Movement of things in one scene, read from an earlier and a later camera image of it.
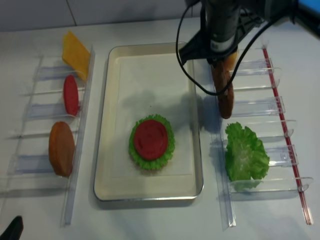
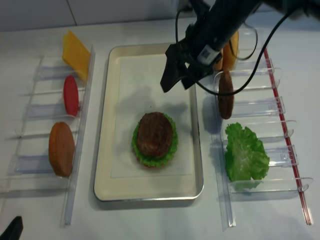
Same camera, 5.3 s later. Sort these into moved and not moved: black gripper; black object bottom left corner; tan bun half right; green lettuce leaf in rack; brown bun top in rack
Moved: black gripper
Not moved: tan bun half right; black object bottom left corner; brown bun top in rack; green lettuce leaf in rack
